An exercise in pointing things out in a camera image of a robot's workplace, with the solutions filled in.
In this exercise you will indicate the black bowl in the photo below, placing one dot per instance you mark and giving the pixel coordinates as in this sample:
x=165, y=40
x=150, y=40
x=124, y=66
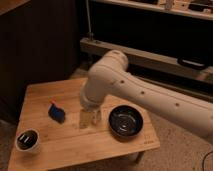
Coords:
x=125, y=121

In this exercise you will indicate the white cup with dark contents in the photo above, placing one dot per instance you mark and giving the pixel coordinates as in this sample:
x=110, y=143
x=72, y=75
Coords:
x=28, y=141

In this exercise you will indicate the clear plastic bottle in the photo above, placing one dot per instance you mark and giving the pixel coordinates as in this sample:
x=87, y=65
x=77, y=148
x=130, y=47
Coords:
x=96, y=117

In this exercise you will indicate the black handle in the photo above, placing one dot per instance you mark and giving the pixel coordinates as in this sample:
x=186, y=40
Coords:
x=192, y=65

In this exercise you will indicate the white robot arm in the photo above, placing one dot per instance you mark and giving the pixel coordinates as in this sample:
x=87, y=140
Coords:
x=108, y=76

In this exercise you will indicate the blue sponge block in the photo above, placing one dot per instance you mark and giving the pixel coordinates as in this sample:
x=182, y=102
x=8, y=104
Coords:
x=56, y=113

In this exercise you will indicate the upper wooden shelf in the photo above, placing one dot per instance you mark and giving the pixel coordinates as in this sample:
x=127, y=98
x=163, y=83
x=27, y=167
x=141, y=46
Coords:
x=175, y=7

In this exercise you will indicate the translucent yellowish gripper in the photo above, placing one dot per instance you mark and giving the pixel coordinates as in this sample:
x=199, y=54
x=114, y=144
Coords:
x=85, y=119

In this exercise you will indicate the long wooden beam shelf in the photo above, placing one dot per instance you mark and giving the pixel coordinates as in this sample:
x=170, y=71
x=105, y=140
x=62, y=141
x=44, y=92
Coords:
x=149, y=60

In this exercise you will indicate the wooden table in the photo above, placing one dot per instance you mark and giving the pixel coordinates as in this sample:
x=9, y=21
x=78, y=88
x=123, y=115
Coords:
x=66, y=144

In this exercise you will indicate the metal pole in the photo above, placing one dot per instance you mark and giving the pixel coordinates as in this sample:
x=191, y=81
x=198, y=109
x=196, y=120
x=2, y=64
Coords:
x=90, y=32

